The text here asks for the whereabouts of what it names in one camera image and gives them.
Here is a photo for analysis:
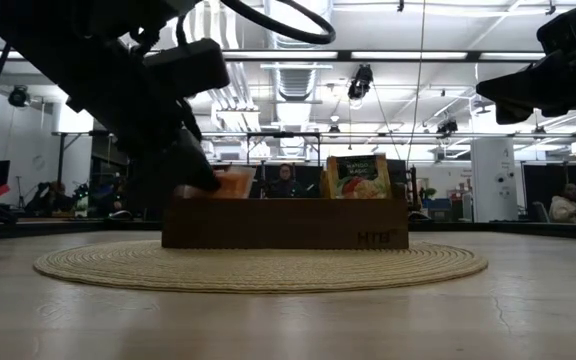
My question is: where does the green mango snack packet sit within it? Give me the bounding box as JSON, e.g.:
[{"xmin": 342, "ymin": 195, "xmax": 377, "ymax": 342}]
[{"xmin": 325, "ymin": 153, "xmax": 393, "ymax": 200}]

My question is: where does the round woven placemat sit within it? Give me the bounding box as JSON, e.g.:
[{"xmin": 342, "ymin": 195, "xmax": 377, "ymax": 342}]
[{"xmin": 32, "ymin": 238, "xmax": 489, "ymax": 295}]

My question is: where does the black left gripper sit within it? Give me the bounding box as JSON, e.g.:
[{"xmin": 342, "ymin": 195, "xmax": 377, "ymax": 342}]
[{"xmin": 67, "ymin": 38, "xmax": 230, "ymax": 194}]

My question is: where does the white column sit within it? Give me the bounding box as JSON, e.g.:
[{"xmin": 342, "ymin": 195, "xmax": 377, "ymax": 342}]
[{"xmin": 470, "ymin": 137, "xmax": 519, "ymax": 223}]

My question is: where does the wooden tea box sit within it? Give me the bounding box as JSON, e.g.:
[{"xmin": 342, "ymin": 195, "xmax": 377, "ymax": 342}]
[{"xmin": 161, "ymin": 182, "xmax": 410, "ymax": 250}]

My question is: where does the orange tazo tea packet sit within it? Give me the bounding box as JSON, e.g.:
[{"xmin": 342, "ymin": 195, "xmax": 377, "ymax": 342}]
[{"xmin": 212, "ymin": 165, "xmax": 258, "ymax": 200}]

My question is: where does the silver ventilation duct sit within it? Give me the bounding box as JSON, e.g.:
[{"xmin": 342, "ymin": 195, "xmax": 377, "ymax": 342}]
[{"xmin": 262, "ymin": 0, "xmax": 334, "ymax": 156}]

